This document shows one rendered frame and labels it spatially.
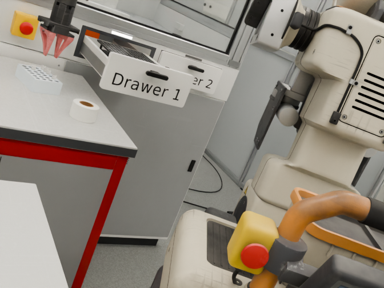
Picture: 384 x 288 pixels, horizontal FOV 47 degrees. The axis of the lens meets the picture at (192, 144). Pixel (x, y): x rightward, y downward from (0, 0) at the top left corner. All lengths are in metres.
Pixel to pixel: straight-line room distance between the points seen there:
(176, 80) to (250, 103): 2.12
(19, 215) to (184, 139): 1.28
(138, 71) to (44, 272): 0.83
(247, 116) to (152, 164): 1.68
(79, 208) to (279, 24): 0.67
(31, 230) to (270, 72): 2.86
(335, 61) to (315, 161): 0.22
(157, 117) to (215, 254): 1.18
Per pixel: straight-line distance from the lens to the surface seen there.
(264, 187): 0.99
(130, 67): 1.34
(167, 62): 1.74
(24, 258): 0.65
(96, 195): 1.18
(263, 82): 3.44
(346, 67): 0.89
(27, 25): 1.52
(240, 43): 1.90
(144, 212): 2.05
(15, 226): 0.71
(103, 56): 1.42
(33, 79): 1.30
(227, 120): 3.68
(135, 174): 1.92
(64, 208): 1.18
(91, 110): 1.18
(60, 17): 1.30
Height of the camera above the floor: 1.15
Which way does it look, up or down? 17 degrees down
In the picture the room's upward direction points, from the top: 22 degrees clockwise
